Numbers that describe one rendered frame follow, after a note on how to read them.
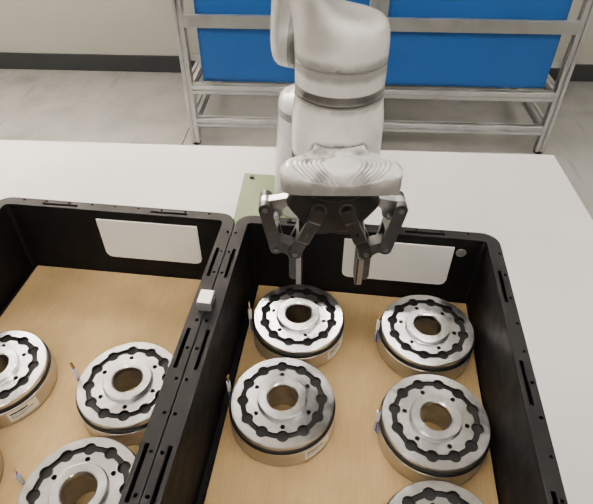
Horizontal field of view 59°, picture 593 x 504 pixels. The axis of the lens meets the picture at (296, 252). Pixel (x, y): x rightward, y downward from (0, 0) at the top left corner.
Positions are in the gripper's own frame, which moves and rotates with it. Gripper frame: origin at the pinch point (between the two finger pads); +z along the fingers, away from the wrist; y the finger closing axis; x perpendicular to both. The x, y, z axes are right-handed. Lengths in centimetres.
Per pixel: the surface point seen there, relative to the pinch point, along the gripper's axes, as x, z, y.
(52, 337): 0.4, 10.8, 31.6
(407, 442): 14.8, 7.9, -6.9
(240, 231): -6.9, 0.7, 9.7
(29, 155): -61, 23, 63
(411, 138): -195, 92, -54
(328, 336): 2.7, 7.5, -0.2
